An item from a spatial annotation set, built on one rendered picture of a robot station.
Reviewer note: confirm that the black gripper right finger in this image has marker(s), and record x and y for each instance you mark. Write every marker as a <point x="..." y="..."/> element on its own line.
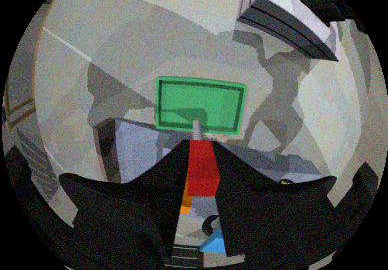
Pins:
<point x="249" y="203"/>

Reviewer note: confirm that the yellow wheel chock with orange handle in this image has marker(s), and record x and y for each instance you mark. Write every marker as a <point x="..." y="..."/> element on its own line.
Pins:
<point x="187" y="200"/>

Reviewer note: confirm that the red-headed metal pin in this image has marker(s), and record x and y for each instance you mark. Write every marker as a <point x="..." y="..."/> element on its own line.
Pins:
<point x="203" y="171"/>

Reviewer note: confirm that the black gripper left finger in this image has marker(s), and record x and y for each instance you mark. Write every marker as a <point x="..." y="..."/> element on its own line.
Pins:
<point x="150" y="203"/>

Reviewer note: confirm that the green tray floor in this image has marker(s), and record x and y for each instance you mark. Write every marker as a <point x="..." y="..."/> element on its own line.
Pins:
<point x="185" y="101"/>

